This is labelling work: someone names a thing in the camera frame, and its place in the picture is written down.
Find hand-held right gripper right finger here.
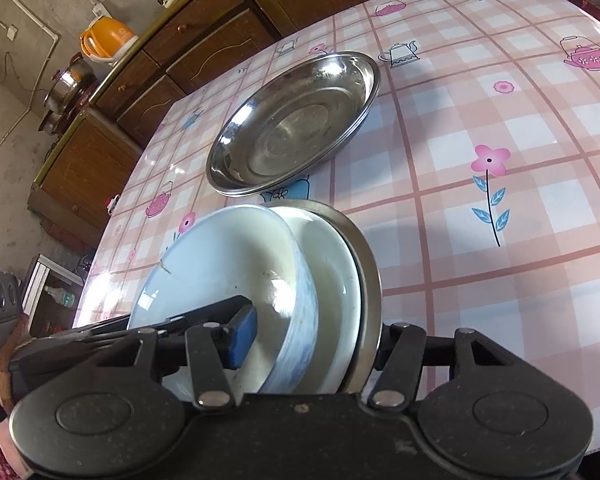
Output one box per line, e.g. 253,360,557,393
362,322,518,408

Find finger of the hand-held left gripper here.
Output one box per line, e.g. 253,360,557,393
125,295,253,333

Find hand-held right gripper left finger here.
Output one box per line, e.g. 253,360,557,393
87,305,258,407

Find blue patterned white bowl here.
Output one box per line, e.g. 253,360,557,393
128,204,321,395

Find steel bowl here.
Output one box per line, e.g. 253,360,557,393
280,199,384,393

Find white bowl with green print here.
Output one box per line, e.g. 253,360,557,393
270,207,363,395

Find large steel plate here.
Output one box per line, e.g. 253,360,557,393
207,55,381,196
206,51,382,199

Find clear plastic bottle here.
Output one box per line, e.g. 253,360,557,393
44,285,77,307

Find pink checked tablecloth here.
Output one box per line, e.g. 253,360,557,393
72,0,600,461

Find small dark pot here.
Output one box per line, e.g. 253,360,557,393
36,110,68,137

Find steel pot with lid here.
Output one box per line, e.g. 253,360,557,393
44,56,97,113

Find orange electric kettle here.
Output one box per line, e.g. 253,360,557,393
79,16,139,64

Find white shelf frame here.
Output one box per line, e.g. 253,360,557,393
21,254,86,338

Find brown leather strap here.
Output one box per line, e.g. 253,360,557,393
0,316,32,406

